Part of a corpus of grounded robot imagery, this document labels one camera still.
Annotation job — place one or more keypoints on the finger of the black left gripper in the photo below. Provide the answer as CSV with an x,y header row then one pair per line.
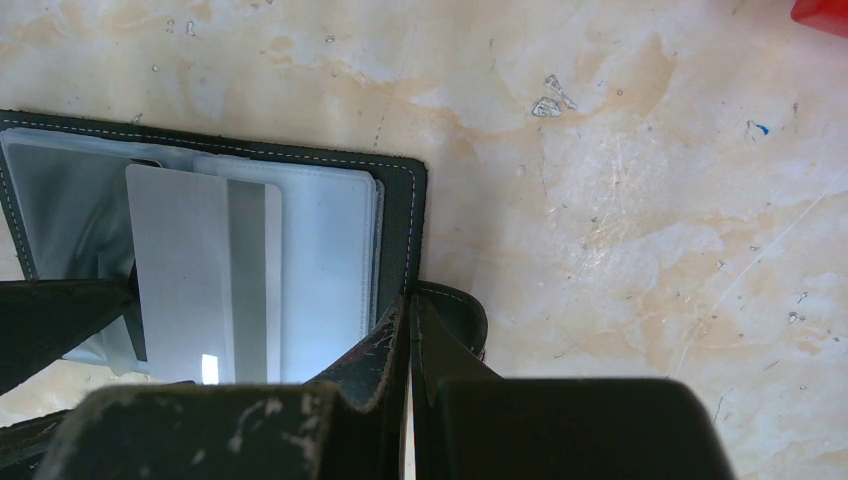
x,y
43,320

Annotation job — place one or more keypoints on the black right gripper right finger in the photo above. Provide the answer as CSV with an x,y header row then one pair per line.
x,y
471,423

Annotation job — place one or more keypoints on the silver grey credit card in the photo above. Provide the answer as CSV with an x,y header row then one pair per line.
x,y
206,254

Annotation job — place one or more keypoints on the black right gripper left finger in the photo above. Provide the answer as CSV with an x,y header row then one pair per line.
x,y
345,423

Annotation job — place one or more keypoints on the red plastic bin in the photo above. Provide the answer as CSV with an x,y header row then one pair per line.
x,y
828,16

